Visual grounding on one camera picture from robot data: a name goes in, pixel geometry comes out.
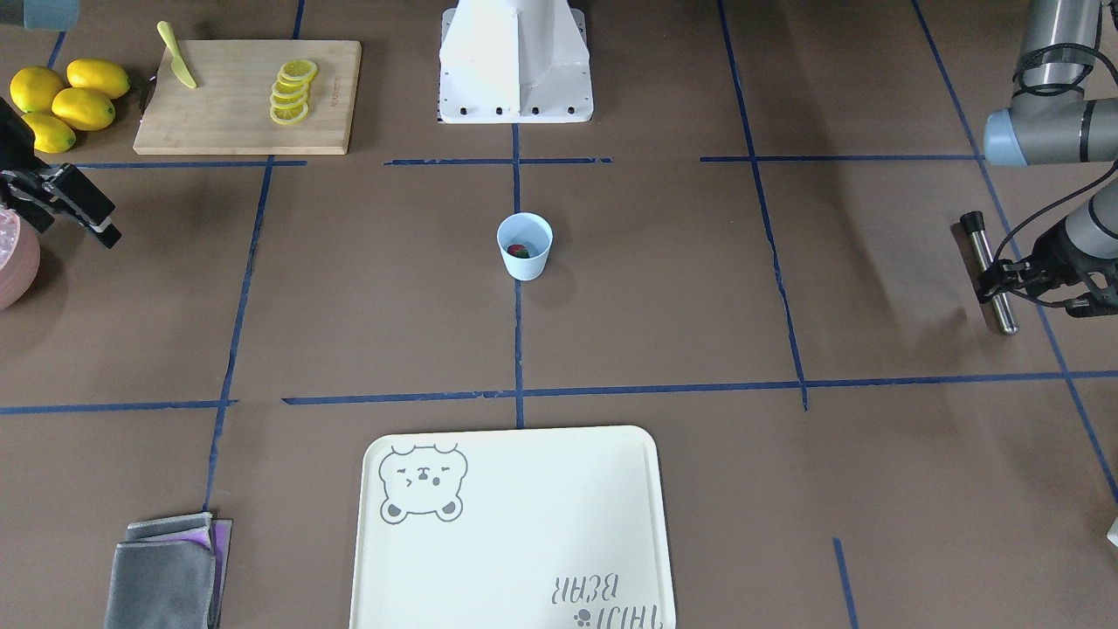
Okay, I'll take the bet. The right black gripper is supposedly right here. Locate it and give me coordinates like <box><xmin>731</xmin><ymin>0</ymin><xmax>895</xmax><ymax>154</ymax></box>
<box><xmin>1</xmin><ymin>101</ymin><xmax>122</xmax><ymax>248</ymax></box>

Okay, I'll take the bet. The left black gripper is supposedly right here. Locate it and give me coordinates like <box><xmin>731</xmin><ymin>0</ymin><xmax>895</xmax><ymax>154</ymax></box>
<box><xmin>975</xmin><ymin>230</ymin><xmax>1117</xmax><ymax>317</ymax></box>

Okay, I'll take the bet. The steel muddler black tip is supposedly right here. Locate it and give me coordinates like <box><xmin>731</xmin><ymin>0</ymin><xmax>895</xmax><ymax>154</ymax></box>
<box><xmin>958</xmin><ymin>211</ymin><xmax>1018</xmax><ymax>337</ymax></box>

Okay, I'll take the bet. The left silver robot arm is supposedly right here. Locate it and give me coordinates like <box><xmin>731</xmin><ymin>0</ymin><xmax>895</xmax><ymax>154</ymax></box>
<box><xmin>974</xmin><ymin>1</ymin><xmax>1117</xmax><ymax>318</ymax></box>

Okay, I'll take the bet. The pink bowl of ice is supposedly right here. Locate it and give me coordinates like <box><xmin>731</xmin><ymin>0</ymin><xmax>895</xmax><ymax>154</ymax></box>
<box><xmin>1</xmin><ymin>208</ymin><xmax>41</xmax><ymax>309</ymax></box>

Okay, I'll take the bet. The light blue plastic cup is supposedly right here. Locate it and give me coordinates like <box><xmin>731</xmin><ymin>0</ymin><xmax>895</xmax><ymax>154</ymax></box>
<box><xmin>496</xmin><ymin>211</ymin><xmax>555</xmax><ymax>282</ymax></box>

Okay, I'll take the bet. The yellow lemon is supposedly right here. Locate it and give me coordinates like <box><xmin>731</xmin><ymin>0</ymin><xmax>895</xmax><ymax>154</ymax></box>
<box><xmin>21</xmin><ymin>112</ymin><xmax>77</xmax><ymax>154</ymax></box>
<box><xmin>9</xmin><ymin>66</ymin><xmax>66</xmax><ymax>113</ymax></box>
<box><xmin>51</xmin><ymin>87</ymin><xmax>116</xmax><ymax>131</ymax></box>
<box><xmin>66</xmin><ymin>59</ymin><xmax>131</xmax><ymax>101</ymax></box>

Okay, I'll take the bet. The yellow-green plastic knife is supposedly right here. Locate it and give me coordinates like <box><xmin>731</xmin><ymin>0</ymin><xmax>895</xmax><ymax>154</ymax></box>
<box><xmin>157</xmin><ymin>20</ymin><xmax>198</xmax><ymax>89</ymax></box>

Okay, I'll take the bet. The bamboo cutting board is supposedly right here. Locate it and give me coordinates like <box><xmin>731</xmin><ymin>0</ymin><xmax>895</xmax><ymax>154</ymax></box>
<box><xmin>133</xmin><ymin>39</ymin><xmax>362</xmax><ymax>156</ymax></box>

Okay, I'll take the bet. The lemon slices stack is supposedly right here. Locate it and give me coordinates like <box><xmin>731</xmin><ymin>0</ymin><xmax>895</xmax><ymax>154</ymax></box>
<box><xmin>268</xmin><ymin>59</ymin><xmax>319</xmax><ymax>125</ymax></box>

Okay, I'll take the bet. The purple cloth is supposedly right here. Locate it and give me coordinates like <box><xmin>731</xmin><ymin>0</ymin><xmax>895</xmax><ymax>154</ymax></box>
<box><xmin>172</xmin><ymin>514</ymin><xmax>233</xmax><ymax>628</ymax></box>

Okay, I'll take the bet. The cream bear serving tray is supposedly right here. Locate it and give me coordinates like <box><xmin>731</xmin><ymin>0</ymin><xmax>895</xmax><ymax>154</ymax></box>
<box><xmin>349</xmin><ymin>425</ymin><xmax>678</xmax><ymax>628</ymax></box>

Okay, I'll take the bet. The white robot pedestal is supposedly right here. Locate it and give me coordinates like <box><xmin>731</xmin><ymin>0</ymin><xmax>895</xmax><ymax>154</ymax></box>
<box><xmin>437</xmin><ymin>1</ymin><xmax>595</xmax><ymax>125</ymax></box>

